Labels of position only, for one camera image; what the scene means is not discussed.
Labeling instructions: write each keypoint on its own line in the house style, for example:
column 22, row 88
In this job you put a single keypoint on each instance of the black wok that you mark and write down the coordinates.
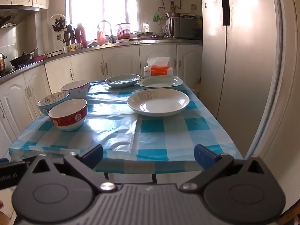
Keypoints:
column 20, row 60

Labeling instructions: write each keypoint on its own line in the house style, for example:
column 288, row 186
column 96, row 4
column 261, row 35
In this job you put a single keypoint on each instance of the kitchen window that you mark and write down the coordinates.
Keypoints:
column 98, row 4

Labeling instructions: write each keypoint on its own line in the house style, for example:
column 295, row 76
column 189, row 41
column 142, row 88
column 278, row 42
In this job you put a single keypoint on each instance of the wall socket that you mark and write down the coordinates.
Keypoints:
column 193, row 6

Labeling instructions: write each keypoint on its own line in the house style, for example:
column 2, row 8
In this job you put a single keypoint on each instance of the orange soap bottle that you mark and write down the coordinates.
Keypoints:
column 101, row 36

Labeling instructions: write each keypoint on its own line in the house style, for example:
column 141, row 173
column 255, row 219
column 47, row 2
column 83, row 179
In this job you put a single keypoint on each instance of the steel dish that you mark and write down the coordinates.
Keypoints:
column 144, row 34

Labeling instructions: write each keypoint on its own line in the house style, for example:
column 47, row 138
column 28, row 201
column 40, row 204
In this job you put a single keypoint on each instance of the steel cooking pot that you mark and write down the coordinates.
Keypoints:
column 2, row 62

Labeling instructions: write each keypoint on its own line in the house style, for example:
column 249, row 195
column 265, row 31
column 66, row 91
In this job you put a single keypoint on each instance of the cream base cabinets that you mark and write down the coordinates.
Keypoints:
column 121, row 61

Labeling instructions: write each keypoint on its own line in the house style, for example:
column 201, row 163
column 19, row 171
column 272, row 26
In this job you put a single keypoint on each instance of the red plastic basket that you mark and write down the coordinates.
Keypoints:
column 123, row 31

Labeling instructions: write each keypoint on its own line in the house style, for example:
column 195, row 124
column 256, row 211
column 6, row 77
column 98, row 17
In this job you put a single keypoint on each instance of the floral ceramic bowl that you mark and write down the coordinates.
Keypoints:
column 121, row 80

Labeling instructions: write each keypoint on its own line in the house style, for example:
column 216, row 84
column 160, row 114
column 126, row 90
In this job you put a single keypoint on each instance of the white bowl with red band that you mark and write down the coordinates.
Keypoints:
column 68, row 119

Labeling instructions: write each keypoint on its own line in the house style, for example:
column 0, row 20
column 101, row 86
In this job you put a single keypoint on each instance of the green rubber gloves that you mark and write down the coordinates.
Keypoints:
column 158, row 17

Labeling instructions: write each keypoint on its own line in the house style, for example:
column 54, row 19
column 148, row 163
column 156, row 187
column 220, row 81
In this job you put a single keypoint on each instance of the yellow mug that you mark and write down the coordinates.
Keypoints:
column 71, row 48

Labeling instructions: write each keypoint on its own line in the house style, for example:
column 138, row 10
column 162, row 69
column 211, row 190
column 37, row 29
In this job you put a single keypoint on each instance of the white plate with green rim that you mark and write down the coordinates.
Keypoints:
column 159, row 82

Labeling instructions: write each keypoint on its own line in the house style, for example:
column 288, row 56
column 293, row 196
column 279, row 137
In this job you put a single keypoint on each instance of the grey kitchen countertop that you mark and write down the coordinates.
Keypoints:
column 131, row 42

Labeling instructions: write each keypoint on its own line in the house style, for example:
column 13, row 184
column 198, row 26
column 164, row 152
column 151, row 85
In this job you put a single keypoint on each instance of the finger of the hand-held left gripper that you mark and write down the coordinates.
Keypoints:
column 14, row 164

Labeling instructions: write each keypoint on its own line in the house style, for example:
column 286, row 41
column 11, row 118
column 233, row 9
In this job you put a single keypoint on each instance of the white bowl with pink pattern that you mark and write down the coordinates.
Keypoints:
column 77, row 91

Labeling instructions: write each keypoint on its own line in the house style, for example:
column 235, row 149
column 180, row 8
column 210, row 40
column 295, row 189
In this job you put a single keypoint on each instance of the orange and white tissue pack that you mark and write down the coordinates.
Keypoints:
column 159, row 71

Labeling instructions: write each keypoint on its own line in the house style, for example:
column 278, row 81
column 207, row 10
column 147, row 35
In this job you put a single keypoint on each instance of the white plate with floral print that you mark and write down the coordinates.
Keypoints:
column 159, row 105

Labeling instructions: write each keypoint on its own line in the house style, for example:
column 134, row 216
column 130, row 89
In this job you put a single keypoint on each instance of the steel kettle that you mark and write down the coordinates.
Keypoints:
column 68, row 36

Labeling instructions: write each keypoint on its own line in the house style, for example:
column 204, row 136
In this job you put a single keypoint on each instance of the steel faucet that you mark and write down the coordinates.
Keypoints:
column 110, row 28

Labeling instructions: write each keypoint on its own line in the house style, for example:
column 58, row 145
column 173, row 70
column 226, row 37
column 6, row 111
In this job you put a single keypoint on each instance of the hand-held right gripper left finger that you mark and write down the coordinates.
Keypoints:
column 95, row 154

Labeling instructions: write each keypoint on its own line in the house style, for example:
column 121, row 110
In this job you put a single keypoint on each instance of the steel range hood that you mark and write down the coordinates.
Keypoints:
column 16, row 14

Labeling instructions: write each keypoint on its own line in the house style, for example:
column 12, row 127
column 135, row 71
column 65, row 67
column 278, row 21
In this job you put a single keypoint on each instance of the red frying pan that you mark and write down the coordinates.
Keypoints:
column 38, row 57

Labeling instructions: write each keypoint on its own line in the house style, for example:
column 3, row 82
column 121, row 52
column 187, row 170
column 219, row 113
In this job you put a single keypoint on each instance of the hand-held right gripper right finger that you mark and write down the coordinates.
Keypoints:
column 202, row 155

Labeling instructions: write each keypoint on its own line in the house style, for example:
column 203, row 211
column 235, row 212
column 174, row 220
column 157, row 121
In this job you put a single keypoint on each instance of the blue checkered plastic tablecloth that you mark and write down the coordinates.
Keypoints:
column 152, row 131

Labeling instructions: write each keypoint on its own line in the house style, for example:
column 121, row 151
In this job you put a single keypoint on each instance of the black microwave oven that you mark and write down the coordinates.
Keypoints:
column 187, row 29

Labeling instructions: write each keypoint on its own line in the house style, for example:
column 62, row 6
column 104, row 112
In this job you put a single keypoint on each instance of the red thermos flask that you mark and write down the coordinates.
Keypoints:
column 80, row 36

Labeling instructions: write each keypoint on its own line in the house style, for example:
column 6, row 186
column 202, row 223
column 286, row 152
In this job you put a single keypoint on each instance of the blue floral bowl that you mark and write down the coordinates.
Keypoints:
column 52, row 99

